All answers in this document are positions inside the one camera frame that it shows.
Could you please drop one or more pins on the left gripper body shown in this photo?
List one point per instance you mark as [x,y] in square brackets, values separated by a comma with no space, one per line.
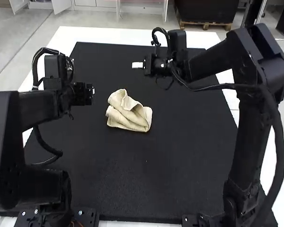
[82,94]

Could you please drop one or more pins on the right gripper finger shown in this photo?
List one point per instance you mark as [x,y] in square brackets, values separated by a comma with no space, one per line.
[137,65]

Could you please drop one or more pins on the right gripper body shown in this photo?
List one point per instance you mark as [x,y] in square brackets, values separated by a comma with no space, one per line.
[156,65]

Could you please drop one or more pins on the pale towel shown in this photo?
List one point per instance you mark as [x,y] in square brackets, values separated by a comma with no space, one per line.
[132,118]

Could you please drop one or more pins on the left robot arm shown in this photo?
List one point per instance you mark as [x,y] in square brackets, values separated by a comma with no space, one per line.
[4,142]

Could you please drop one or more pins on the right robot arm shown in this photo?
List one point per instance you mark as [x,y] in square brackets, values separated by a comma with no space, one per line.
[251,142]

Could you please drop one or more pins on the grey cupboard with bare shelves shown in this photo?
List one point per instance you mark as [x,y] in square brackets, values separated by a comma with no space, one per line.
[166,10]

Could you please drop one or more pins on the wooden pallet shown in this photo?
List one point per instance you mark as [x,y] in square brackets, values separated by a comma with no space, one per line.
[203,24]

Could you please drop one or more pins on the black crate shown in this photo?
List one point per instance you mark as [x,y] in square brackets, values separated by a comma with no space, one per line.
[203,10]

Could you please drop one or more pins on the grey cupboard with shut doors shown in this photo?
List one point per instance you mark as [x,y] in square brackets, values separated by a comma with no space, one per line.
[94,2]

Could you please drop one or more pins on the black mat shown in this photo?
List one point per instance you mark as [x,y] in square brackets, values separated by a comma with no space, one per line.
[132,165]

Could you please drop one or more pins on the grey cupboard with clutter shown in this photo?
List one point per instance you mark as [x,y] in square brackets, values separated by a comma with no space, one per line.
[61,6]

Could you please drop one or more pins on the black wheeled stand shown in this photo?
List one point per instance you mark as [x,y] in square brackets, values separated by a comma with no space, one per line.
[251,11]

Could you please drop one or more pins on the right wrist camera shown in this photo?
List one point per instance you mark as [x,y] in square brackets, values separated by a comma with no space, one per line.
[177,39]

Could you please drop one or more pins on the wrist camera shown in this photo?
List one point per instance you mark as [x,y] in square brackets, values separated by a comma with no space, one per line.
[54,66]
[177,39]

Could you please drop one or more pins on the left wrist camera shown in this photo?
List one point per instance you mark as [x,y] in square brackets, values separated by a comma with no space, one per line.
[54,66]

